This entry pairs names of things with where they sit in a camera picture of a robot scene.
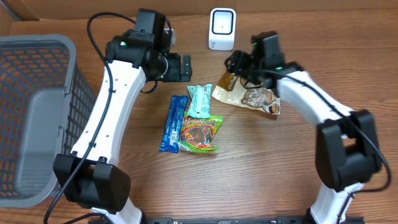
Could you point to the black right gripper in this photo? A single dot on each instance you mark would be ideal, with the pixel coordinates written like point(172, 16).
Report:
point(235, 65)

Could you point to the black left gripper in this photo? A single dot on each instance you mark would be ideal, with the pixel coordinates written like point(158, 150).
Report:
point(175, 73)

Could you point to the beige snack bag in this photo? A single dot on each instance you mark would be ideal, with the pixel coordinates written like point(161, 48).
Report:
point(233, 90)

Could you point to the light teal snack packet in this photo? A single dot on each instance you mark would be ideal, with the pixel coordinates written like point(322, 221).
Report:
point(200, 101)

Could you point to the green gummy candy bag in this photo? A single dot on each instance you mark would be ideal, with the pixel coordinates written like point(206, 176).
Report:
point(197, 133)

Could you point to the blue cookie packet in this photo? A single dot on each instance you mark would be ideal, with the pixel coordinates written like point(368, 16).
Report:
point(173, 124)

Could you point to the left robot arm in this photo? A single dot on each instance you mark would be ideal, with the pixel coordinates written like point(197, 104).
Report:
point(89, 175)

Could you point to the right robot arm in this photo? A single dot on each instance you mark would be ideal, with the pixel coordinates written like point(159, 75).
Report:
point(347, 152)

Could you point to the white barcode scanner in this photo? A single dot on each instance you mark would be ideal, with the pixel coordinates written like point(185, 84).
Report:
point(222, 29)

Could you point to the grey plastic laundry basket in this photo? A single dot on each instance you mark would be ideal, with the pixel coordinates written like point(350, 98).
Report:
point(45, 105)

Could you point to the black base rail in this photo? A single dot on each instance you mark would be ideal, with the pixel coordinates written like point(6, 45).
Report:
point(291, 219)

